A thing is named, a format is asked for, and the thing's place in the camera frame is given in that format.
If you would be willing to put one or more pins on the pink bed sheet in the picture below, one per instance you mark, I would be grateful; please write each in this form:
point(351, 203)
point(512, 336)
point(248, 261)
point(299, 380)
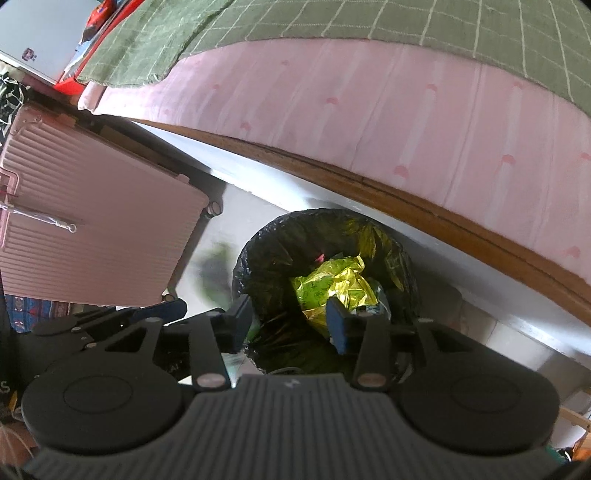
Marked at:
point(369, 115)

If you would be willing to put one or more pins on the dark green checked cloth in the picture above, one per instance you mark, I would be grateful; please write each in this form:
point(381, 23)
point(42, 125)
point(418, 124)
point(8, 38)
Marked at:
point(415, 27)

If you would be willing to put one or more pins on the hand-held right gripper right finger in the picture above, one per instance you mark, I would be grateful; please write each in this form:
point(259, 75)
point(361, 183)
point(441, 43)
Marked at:
point(338, 325)

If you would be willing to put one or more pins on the trash bin with black bag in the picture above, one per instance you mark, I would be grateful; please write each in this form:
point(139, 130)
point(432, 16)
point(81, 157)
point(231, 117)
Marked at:
point(272, 258)

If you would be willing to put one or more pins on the red plastic tray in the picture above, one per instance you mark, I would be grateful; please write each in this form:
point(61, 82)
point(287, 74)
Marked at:
point(69, 86)

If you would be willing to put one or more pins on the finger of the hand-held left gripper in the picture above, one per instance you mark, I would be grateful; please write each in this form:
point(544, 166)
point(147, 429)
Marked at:
point(161, 310)

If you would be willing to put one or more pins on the black white patterned cloth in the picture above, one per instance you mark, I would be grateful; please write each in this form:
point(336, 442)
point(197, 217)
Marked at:
point(10, 101)

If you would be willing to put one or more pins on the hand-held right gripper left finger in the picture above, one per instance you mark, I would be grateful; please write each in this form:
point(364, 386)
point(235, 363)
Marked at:
point(240, 323)

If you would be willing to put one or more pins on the flat picture book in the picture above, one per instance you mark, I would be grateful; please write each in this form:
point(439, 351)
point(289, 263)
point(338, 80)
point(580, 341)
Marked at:
point(76, 60)

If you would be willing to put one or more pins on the white laptop lid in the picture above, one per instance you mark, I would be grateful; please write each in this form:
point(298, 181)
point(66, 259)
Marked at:
point(37, 32)

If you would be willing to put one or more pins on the blue patterned cloth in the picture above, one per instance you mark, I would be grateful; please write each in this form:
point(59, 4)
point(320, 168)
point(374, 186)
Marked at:
point(37, 310)

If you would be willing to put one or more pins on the red toy boat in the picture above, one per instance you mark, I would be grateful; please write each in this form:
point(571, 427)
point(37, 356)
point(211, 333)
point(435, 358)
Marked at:
point(99, 13)

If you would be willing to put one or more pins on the yellow-green foil bag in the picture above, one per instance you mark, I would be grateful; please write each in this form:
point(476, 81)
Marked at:
point(323, 286)

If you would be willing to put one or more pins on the pink ribbed suitcase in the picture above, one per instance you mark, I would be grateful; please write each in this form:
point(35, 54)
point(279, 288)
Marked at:
point(92, 221)

